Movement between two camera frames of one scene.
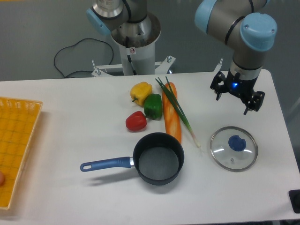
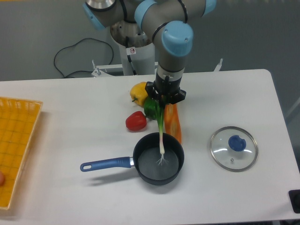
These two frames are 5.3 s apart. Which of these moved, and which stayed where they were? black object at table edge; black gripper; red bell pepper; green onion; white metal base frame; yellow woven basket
Moved: green onion; black gripper
Stayed: black object at table edge; red bell pepper; white metal base frame; yellow woven basket
